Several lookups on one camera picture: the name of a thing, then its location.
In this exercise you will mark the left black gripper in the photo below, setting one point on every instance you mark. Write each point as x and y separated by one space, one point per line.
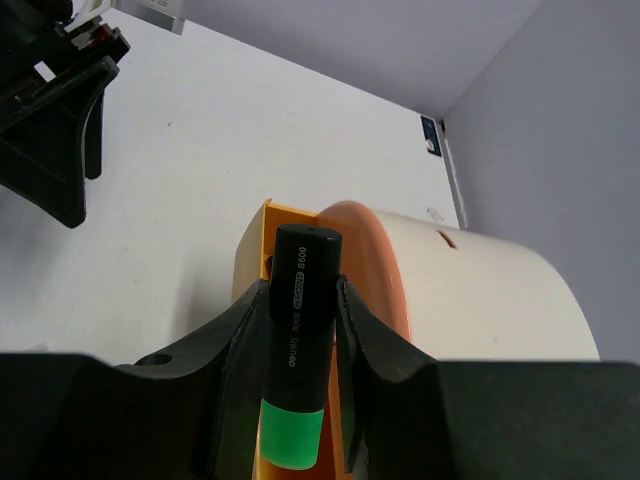
55 67

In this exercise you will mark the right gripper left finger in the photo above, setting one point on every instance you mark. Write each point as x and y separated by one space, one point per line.
187 411

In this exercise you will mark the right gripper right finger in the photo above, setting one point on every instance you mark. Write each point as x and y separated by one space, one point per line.
407 415

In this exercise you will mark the cream round drawer box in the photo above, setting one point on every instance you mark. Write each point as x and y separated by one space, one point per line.
470 296

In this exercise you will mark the yellow drawer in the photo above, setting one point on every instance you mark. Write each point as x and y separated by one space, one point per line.
253 261

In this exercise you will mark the green highlighter marker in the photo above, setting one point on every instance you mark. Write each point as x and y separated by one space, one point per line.
302 313

